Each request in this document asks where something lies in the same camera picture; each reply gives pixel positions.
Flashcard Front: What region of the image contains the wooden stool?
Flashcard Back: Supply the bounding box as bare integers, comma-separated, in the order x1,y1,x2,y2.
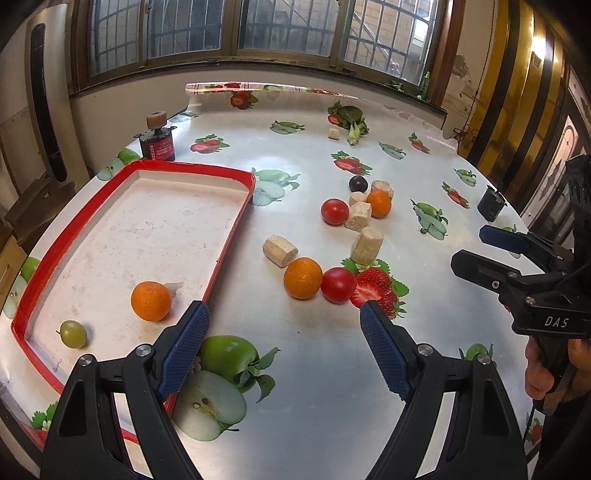
3,175,75,243

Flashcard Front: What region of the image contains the orange in tray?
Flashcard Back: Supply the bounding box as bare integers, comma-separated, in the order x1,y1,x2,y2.
130,281,172,322

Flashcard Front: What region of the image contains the red tomato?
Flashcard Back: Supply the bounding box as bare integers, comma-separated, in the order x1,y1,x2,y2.
321,267,356,304
321,198,349,226

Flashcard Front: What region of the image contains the small back orange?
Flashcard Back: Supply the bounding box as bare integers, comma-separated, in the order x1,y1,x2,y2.
366,190,392,218

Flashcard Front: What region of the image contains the small cork piece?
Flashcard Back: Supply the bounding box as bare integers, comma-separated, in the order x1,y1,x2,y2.
349,192,367,207

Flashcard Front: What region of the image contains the small black cup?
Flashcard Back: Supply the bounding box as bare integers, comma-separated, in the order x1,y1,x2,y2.
477,185,506,222

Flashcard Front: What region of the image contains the lying cork cylinder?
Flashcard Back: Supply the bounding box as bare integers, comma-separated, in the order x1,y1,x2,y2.
262,235,298,268

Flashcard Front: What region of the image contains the dark purple grape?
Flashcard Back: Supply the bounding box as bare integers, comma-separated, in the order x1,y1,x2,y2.
349,175,369,193

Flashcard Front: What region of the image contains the person's right hand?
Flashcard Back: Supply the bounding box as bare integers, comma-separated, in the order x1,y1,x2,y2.
525,337,591,402

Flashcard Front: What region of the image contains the white standing air conditioner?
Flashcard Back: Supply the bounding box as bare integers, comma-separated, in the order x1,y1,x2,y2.
24,4,90,191

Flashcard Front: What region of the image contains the tall cork cylinder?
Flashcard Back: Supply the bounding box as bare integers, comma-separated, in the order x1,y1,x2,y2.
349,226,384,265

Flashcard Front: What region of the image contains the square cork block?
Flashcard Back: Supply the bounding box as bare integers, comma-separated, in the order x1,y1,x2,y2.
345,202,372,232

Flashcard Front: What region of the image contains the black red motor cylinder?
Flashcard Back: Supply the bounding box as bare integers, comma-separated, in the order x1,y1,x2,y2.
134,111,175,161

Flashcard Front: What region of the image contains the fruit print tablecloth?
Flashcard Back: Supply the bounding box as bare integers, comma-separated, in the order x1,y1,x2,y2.
1,83,534,479

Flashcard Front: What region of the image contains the green grape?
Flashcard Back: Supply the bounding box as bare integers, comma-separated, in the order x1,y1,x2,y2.
56,320,87,349

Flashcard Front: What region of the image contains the green bottle on sill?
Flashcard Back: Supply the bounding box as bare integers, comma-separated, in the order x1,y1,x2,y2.
418,72,431,101

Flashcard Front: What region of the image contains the red rimmed white tray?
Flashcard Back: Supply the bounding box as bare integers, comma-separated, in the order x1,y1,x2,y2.
10,159,257,446

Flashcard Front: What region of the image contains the green leafy vegetable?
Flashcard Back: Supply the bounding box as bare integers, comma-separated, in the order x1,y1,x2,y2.
328,101,370,146

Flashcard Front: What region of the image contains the large orange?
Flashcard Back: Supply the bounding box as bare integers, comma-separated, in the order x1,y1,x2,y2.
283,257,322,300

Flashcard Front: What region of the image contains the barred window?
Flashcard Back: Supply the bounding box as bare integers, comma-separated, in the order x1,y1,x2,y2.
69,1,466,98

